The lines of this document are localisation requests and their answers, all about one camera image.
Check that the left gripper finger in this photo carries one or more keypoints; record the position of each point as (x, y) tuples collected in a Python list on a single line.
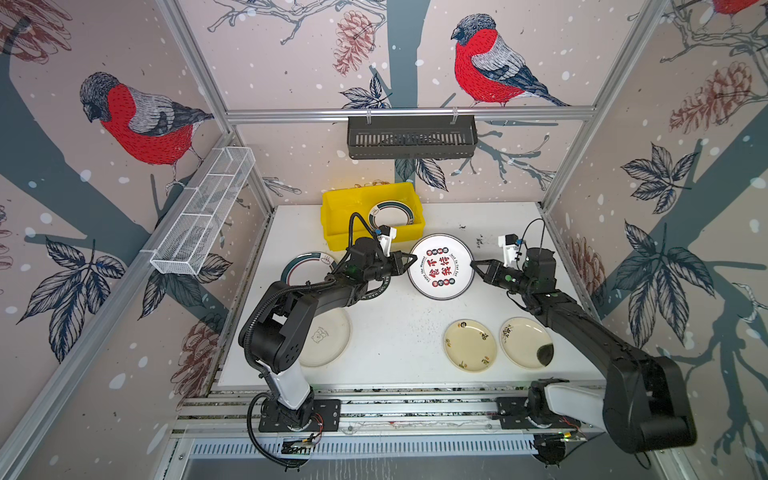
[(398, 270), (404, 257)]

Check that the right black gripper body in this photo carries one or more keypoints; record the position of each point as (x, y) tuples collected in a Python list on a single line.
[(516, 283)]

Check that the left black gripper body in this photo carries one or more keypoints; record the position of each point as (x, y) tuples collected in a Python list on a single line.
[(379, 270)]

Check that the white plate red characters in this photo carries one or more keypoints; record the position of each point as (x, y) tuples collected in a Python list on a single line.
[(443, 268)]

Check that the green red rim plate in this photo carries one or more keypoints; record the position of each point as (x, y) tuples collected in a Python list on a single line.
[(390, 213)]

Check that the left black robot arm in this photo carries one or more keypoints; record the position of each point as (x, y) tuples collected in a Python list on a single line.
[(275, 332)]

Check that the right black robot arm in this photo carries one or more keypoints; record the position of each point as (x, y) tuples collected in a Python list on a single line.
[(644, 406)]

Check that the green rim Hao Wei plate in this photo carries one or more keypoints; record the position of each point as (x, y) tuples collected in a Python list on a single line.
[(378, 287)]

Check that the green rim plate far left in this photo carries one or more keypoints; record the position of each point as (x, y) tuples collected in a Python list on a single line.
[(308, 268)]

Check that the cream floral plate right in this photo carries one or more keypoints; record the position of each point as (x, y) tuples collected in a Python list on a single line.
[(526, 343)]

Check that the cream floral plate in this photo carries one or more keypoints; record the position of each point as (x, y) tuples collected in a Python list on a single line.
[(470, 346), (526, 343)]

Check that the cream floral plate centre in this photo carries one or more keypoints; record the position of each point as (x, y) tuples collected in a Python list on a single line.
[(470, 346)]

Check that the plain cream plate left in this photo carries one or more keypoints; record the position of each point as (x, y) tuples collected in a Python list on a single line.
[(328, 337)]

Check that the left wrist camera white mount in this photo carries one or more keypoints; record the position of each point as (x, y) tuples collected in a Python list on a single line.
[(386, 235)]

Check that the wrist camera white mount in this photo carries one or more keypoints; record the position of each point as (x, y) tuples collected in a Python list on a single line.
[(511, 249), (386, 235)]

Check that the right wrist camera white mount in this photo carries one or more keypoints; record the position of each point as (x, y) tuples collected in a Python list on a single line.
[(511, 249)]

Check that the black hanging wire basket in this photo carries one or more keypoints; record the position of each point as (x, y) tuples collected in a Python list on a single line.
[(412, 137)]

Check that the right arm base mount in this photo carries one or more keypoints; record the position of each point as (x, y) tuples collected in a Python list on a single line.
[(514, 413)]

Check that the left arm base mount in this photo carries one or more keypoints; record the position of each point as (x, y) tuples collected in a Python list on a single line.
[(312, 416)]

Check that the white wire mesh shelf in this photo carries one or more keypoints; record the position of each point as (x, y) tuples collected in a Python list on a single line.
[(189, 241)]

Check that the aluminium frame rail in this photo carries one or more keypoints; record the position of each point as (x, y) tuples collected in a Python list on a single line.
[(524, 113)]

